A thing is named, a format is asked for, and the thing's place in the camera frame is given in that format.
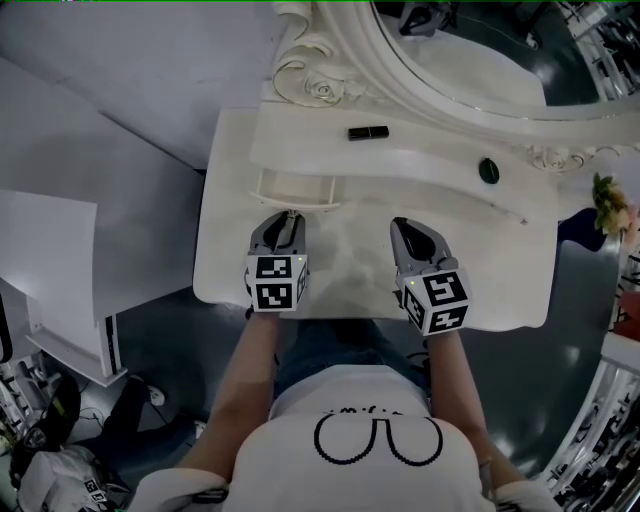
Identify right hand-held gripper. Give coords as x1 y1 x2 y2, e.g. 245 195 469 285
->
389 216 473 338

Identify person's white printed t-shirt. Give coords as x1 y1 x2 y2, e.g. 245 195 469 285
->
130 363 567 512

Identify white metal shelf rack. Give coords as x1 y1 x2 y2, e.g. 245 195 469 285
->
538 330 640 512

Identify ornate white framed mirror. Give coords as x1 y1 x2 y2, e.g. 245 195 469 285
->
271 0 640 174

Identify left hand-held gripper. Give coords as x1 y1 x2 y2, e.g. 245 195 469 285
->
244 209 312 316

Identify person's right forearm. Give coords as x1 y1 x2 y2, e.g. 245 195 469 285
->
422 329 522 495

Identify person's blue jeans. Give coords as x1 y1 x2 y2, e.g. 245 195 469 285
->
273 318 433 402

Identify person's left forearm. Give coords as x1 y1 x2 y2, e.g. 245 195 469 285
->
174 310 282 482

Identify white dressing table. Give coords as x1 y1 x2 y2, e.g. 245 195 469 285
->
192 93 562 334

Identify white cabinet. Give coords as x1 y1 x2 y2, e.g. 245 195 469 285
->
0 188 122 389

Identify white dressing table drawer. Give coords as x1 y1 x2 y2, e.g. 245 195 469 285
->
248 168 344 212

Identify dark green round compact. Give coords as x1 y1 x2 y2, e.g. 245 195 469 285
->
477 156 501 186

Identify red object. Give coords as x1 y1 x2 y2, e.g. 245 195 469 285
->
616 291 640 334

